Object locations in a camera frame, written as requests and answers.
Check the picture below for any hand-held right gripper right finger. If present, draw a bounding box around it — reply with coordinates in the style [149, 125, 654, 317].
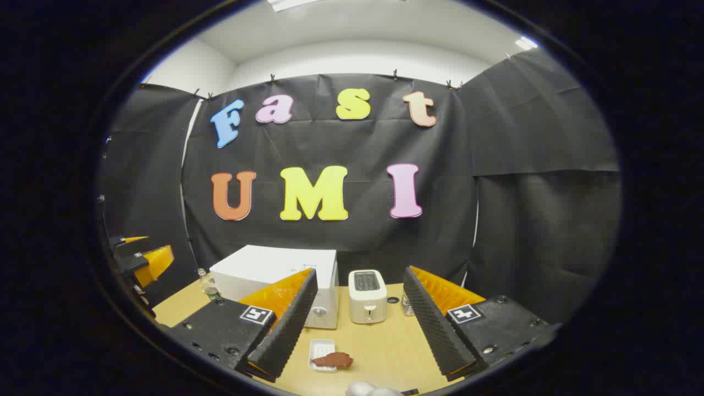
[403, 265, 562, 382]

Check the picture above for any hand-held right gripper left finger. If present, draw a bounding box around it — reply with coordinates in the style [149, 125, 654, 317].
[164, 268, 319, 383]

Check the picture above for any brown grilled meat piece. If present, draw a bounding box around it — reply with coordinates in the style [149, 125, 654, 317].
[311, 352, 354, 369]

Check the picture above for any white microwave oven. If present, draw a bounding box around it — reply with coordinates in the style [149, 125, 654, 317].
[210, 245, 339, 329]

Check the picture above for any small white rectangular tray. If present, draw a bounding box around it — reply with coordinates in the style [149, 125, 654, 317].
[309, 339, 337, 373]

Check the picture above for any clear plastic water bottle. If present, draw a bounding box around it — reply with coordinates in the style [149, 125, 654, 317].
[198, 268, 222, 302]

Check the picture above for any white toaster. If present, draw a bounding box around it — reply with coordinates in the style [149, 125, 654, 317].
[348, 269, 388, 325]

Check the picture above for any white round object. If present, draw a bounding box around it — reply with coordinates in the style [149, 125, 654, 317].
[345, 381, 405, 396]

